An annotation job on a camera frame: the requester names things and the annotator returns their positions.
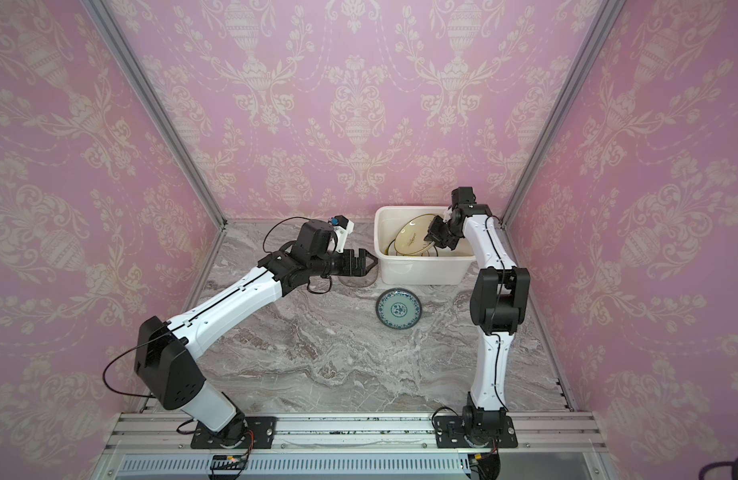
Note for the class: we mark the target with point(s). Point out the aluminium right corner post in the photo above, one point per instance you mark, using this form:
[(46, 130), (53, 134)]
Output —
[(580, 68)]

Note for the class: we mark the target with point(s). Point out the aluminium left corner post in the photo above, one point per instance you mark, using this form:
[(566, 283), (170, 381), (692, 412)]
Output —
[(102, 16)]

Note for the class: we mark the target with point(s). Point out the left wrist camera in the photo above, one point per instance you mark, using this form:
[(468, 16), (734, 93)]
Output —
[(343, 227)]

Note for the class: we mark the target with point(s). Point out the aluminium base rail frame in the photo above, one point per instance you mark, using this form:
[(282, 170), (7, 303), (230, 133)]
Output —
[(554, 445)]

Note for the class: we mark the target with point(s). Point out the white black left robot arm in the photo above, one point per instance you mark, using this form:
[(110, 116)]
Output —
[(167, 353)]

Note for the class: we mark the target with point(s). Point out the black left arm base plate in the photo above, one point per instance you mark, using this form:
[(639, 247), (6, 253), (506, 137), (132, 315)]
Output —
[(256, 433)]

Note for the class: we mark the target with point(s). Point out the beige plate with wheat sprig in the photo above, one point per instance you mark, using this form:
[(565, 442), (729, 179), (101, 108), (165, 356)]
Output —
[(412, 239)]

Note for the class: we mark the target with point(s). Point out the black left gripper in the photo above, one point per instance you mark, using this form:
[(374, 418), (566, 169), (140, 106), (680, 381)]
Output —
[(361, 268)]

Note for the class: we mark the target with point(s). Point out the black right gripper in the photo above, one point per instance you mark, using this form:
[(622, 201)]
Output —
[(445, 230)]

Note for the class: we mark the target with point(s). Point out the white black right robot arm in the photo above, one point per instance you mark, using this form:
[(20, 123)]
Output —
[(498, 306)]

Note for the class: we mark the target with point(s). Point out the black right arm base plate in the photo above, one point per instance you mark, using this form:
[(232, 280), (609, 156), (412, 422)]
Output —
[(452, 432)]

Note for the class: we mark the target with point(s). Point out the aluminium corner post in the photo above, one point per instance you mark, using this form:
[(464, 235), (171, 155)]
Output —
[(580, 68), (102, 16)]

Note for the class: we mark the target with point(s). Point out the teal blue floral plate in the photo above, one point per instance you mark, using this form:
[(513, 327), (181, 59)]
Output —
[(398, 309)]

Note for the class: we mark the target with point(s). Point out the white plate with quatrefoil border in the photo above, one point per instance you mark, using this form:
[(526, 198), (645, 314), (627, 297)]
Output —
[(391, 249)]

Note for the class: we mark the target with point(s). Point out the white plastic bin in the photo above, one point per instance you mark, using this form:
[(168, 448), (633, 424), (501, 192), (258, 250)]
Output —
[(435, 267)]

